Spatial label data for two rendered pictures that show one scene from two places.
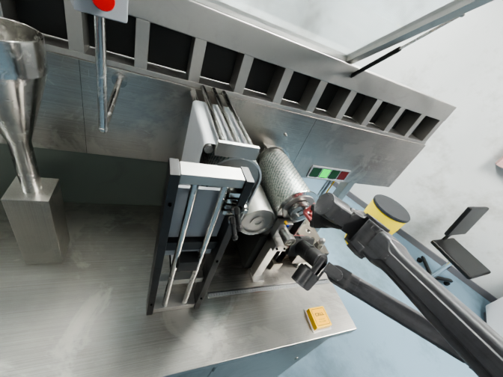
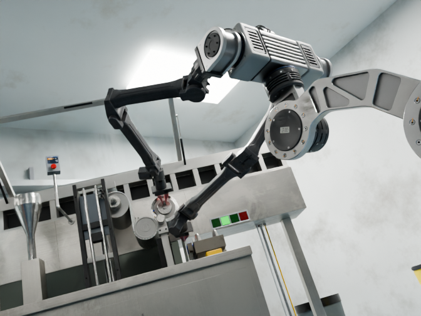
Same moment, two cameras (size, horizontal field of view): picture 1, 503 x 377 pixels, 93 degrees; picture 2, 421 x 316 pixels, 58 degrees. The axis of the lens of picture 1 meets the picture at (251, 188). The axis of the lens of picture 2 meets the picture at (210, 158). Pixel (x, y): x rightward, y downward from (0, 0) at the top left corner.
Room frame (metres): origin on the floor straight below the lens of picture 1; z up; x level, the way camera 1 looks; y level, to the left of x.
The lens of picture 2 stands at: (-1.08, -1.11, 0.62)
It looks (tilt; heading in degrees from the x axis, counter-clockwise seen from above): 23 degrees up; 20
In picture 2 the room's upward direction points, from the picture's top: 17 degrees counter-clockwise
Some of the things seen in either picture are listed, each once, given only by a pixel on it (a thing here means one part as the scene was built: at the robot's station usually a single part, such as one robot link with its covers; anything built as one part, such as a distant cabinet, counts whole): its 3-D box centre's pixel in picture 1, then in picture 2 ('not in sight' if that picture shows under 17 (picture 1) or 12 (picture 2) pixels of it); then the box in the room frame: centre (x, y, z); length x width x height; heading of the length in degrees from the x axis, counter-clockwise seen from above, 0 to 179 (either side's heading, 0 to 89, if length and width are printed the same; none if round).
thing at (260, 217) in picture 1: (248, 195); (147, 232); (0.69, 0.00, 1.17); 0.26 x 0.12 x 0.12; 31
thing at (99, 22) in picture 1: (101, 78); (56, 189); (0.39, 0.33, 1.51); 0.02 x 0.02 x 0.20
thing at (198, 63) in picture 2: not in sight; (203, 68); (0.01, -0.80, 1.45); 0.09 x 0.08 x 0.12; 150
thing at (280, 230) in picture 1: (269, 253); (166, 244); (0.59, -0.16, 1.05); 0.06 x 0.05 x 0.31; 31
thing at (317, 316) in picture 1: (319, 317); (213, 254); (0.53, -0.42, 0.91); 0.07 x 0.07 x 0.02; 31
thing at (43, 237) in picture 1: (31, 183); (32, 258); (0.36, 0.51, 1.18); 0.14 x 0.14 x 0.57
